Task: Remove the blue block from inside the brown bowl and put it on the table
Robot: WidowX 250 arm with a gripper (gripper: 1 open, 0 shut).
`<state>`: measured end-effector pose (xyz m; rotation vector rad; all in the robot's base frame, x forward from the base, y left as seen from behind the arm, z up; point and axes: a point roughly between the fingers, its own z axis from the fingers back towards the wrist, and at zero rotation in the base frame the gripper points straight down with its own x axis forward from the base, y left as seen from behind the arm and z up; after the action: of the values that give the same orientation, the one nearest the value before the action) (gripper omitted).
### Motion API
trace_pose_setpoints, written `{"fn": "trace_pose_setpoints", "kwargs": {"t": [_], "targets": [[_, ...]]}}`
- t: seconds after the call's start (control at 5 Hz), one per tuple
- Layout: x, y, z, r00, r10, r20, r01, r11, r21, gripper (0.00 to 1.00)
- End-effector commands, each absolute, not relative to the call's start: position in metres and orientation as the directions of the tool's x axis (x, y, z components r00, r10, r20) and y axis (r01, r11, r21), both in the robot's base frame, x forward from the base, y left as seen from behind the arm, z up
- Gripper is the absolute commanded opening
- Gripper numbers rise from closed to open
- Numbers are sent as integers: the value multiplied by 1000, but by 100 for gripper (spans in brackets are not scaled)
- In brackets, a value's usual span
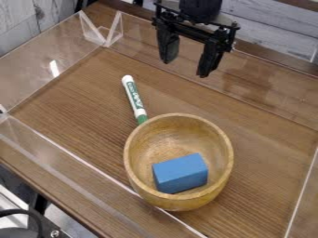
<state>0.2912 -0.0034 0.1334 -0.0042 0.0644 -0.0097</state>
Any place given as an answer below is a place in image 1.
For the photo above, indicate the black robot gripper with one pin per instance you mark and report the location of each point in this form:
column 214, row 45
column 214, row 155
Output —
column 201, row 16

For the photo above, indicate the blue foam block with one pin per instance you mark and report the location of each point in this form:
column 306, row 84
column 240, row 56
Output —
column 181, row 174

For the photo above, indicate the brown wooden bowl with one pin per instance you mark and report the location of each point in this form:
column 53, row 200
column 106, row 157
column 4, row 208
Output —
column 169, row 136

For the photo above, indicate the green white marker pen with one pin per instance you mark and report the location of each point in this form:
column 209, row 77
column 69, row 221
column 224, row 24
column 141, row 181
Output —
column 134, row 97

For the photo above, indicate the clear acrylic tray wall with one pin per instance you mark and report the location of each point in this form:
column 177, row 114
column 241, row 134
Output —
column 69, row 118

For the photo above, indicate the black metal table frame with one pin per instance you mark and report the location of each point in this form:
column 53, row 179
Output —
column 22, row 211

